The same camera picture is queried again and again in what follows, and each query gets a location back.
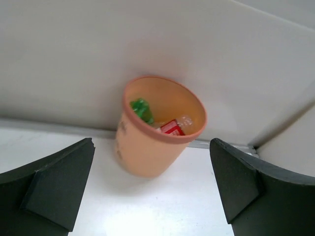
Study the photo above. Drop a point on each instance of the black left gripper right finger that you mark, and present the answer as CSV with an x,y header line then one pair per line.
x,y
259,198

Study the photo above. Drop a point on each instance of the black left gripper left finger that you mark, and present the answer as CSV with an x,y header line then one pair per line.
x,y
43,197

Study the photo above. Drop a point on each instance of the clear crushed blue-cap bottle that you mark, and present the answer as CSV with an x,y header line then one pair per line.
x,y
185,122

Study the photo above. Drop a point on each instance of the red label clear bottle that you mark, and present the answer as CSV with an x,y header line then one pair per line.
x,y
172,128

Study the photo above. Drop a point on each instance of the green plastic bottle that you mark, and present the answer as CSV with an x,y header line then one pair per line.
x,y
142,109

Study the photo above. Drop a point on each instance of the orange plastic bin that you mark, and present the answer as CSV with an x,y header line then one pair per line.
x,y
140,148

